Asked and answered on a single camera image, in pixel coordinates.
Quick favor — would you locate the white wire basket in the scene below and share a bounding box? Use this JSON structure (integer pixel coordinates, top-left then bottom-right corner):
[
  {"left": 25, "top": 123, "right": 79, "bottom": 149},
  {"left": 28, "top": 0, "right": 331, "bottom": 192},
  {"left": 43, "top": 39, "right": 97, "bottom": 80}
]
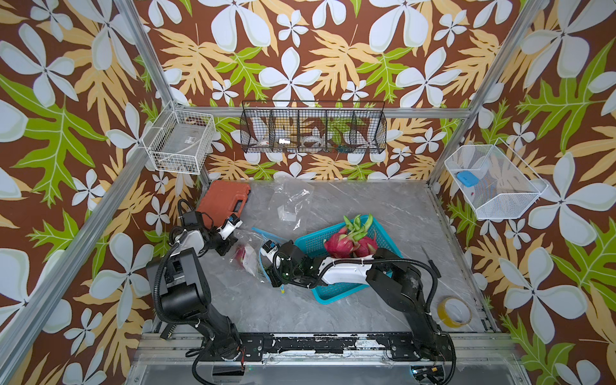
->
[
  {"left": 144, "top": 107, "right": 217, "bottom": 175},
  {"left": 444, "top": 140, "right": 548, "bottom": 221}
]

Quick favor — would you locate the red plastic tool case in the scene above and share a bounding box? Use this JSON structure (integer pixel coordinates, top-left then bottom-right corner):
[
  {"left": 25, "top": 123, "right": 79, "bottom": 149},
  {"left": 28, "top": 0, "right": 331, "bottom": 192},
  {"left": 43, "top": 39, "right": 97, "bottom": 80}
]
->
[{"left": 197, "top": 181, "right": 251, "bottom": 229}]

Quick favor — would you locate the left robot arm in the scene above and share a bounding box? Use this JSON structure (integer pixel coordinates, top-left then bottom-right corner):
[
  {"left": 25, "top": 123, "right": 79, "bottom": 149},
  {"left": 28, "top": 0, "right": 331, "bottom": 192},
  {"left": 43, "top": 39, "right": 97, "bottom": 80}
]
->
[{"left": 146, "top": 199, "right": 242, "bottom": 360}]

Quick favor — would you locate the white wire basket right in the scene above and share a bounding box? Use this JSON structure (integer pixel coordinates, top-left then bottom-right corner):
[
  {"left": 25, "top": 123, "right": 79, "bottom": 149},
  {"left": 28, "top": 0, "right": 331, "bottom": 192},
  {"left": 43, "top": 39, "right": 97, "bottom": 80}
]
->
[{"left": 444, "top": 140, "right": 548, "bottom": 221}]

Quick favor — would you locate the blue object in basket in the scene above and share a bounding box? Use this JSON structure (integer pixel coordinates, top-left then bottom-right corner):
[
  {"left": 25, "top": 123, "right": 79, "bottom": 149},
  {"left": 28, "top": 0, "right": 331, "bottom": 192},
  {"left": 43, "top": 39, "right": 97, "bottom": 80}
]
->
[{"left": 456, "top": 170, "right": 481, "bottom": 188}]

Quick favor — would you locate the teal plastic basket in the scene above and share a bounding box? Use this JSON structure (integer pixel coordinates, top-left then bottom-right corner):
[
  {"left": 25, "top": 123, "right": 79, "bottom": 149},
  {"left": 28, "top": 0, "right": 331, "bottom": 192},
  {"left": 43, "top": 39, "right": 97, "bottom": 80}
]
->
[{"left": 295, "top": 219, "right": 402, "bottom": 305}]

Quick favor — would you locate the dragon fruit bag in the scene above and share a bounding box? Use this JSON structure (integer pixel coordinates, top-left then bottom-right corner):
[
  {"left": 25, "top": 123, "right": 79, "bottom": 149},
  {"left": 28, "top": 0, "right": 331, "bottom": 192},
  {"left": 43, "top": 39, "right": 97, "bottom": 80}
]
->
[
  {"left": 323, "top": 217, "right": 359, "bottom": 258},
  {"left": 234, "top": 245, "right": 247, "bottom": 266},
  {"left": 352, "top": 214, "right": 378, "bottom": 258}
]

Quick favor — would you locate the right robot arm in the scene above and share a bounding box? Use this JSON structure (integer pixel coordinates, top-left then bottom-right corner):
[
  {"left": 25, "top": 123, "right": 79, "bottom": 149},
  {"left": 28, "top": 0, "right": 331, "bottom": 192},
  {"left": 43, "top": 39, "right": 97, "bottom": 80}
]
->
[{"left": 260, "top": 241, "right": 455, "bottom": 362}]

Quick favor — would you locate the zip-top bag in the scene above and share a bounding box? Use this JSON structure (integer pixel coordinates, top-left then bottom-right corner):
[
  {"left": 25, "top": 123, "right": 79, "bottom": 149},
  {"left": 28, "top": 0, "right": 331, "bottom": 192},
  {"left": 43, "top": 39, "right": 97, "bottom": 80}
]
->
[
  {"left": 231, "top": 229, "right": 286, "bottom": 294},
  {"left": 268, "top": 179, "right": 314, "bottom": 234}
]

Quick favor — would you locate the black mounting base rail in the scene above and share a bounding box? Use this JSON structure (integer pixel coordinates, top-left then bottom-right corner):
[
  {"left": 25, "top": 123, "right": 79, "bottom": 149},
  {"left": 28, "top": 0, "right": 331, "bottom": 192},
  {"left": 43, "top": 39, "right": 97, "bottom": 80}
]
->
[{"left": 240, "top": 332, "right": 454, "bottom": 362}]

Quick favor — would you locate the white wire basket left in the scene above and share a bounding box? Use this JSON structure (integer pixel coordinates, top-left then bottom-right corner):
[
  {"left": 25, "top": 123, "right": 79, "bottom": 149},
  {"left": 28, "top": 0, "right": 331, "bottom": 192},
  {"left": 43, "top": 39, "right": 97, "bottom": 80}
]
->
[{"left": 144, "top": 107, "right": 217, "bottom": 175}]

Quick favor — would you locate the yellow tape roll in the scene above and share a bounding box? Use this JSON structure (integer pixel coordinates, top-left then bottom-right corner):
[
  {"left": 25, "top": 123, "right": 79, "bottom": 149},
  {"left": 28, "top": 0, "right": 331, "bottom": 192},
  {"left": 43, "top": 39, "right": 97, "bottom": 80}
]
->
[{"left": 437, "top": 296, "right": 473, "bottom": 328}]

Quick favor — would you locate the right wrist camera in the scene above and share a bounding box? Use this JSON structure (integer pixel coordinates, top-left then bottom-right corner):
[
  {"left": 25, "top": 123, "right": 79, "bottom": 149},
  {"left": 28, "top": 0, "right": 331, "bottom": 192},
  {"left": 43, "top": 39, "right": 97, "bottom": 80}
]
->
[{"left": 260, "top": 240, "right": 279, "bottom": 267}]

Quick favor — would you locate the black wire basket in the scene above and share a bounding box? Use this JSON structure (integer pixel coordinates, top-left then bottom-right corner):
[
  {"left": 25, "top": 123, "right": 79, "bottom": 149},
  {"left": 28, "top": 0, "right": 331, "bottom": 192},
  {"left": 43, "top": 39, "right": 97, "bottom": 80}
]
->
[{"left": 238, "top": 100, "right": 388, "bottom": 154}]

